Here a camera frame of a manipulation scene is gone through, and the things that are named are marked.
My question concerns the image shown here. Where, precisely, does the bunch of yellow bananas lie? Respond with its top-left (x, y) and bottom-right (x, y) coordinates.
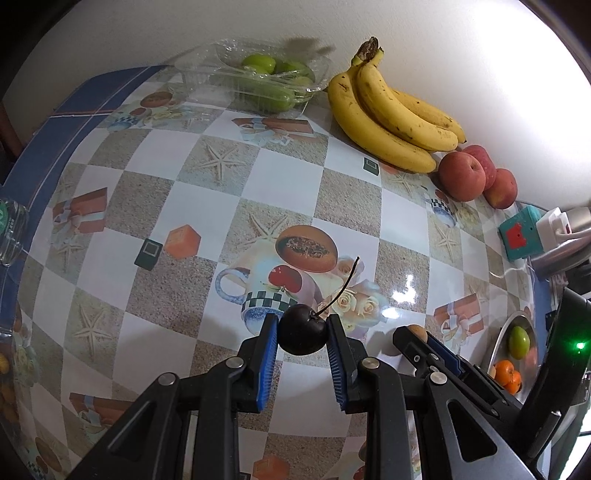
top-left (327, 37), bottom-right (467, 174)

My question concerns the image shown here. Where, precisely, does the glass mug with round label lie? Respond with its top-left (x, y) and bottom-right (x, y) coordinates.
top-left (0, 198), bottom-right (29, 266)

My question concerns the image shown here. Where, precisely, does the thin white cable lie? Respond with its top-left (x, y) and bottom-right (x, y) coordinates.
top-left (489, 258), bottom-right (529, 280)

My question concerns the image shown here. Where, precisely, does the stainless steel thermos jug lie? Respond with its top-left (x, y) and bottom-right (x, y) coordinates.
top-left (529, 237), bottom-right (591, 278)

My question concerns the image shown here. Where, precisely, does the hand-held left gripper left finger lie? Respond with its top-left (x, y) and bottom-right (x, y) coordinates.
top-left (68, 315), bottom-right (282, 480)

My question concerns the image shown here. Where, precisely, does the clear plastic container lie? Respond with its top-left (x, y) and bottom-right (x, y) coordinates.
top-left (173, 38), bottom-right (334, 115)

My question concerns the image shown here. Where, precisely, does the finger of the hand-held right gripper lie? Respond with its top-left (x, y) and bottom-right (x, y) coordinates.
top-left (427, 335), bottom-right (526, 419)
top-left (392, 327), bottom-right (438, 374)

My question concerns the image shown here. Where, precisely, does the red peach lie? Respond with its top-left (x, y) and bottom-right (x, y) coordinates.
top-left (438, 153), bottom-right (486, 202)

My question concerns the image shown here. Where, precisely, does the dark cherry with stem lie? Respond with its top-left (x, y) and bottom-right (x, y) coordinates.
top-left (278, 257), bottom-right (361, 356)

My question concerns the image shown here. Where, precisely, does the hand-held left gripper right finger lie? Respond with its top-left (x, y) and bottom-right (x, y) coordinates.
top-left (325, 315), bottom-right (539, 480)

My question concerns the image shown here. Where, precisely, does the white power strip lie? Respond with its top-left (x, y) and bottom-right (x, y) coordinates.
top-left (536, 207), bottom-right (591, 247)

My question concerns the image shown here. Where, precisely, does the pile of small green jujubes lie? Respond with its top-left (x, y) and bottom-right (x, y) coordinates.
top-left (233, 54), bottom-right (317, 114)

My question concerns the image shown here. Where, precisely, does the teal plastic box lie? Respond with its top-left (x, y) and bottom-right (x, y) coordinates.
top-left (498, 205), bottom-right (544, 261)

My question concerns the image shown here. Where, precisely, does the stainless steel basin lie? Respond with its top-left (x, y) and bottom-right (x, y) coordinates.
top-left (487, 310), bottom-right (540, 403)

